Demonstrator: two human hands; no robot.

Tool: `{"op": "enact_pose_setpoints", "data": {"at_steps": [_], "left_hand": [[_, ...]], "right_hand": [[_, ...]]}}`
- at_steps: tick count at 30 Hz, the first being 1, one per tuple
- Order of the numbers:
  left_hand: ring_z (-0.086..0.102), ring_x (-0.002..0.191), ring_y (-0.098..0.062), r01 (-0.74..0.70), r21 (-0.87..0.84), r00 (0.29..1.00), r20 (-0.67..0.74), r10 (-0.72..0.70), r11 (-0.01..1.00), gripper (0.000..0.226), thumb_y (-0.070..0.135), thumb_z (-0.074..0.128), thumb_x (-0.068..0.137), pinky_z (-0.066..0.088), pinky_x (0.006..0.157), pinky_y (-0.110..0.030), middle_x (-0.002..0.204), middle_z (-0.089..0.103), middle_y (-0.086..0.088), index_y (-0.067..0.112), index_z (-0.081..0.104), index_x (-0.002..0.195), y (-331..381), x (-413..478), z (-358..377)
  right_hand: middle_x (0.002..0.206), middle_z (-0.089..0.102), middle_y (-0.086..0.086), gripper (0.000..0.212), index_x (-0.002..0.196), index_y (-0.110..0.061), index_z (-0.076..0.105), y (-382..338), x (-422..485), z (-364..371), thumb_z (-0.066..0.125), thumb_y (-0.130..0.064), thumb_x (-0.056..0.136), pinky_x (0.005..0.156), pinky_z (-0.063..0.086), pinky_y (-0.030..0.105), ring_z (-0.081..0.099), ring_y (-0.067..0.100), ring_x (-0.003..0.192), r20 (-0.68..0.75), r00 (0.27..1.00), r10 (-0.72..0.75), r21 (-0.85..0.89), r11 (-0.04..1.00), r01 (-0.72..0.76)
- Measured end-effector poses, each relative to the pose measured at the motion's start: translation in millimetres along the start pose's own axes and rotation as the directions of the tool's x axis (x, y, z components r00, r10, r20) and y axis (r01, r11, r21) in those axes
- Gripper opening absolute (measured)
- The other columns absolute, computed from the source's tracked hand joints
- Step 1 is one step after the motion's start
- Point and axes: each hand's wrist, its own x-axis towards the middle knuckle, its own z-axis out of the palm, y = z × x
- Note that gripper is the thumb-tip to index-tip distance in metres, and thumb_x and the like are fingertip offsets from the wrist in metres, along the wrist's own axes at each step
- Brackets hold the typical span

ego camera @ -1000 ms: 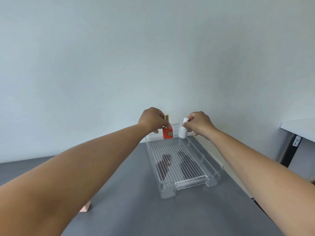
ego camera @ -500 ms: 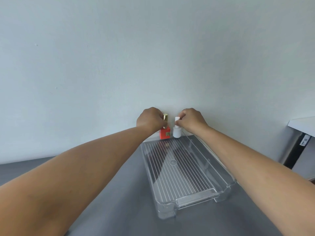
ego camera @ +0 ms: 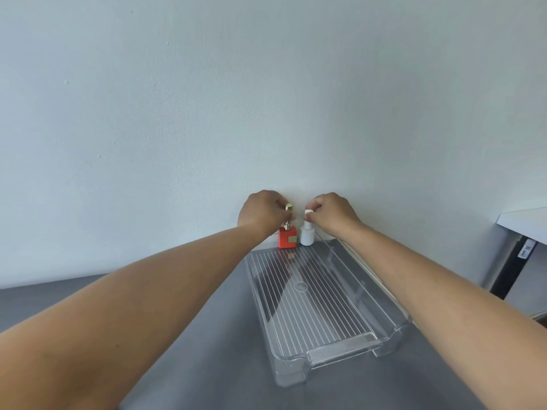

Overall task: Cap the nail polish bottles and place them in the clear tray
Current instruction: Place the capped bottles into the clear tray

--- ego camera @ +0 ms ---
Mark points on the person's left hand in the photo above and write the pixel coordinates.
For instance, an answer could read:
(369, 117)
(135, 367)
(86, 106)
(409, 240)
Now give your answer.
(260, 211)

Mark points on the person's right hand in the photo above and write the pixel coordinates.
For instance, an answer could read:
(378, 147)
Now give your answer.
(333, 213)

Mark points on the person's left fingers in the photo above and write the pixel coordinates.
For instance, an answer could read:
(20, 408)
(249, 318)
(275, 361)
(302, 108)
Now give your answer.
(285, 208)

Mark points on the person's right fingers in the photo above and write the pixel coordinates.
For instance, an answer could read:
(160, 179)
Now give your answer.
(313, 208)

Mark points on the white bottle with white cap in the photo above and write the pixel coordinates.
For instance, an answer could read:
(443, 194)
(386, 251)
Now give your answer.
(307, 231)

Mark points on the red perfume bottle gold cap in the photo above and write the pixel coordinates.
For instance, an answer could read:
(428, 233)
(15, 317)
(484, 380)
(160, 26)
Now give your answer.
(287, 236)

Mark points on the person's right forearm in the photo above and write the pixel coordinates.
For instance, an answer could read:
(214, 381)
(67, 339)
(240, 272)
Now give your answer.
(444, 320)

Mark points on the person's left forearm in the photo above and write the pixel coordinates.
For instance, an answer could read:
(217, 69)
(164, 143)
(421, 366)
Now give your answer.
(124, 311)

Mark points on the clear plastic ribbed tray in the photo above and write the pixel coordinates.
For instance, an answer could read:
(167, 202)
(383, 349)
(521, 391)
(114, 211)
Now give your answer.
(320, 298)

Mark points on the white desk with black leg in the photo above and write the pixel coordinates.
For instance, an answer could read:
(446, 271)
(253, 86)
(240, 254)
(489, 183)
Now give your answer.
(519, 251)

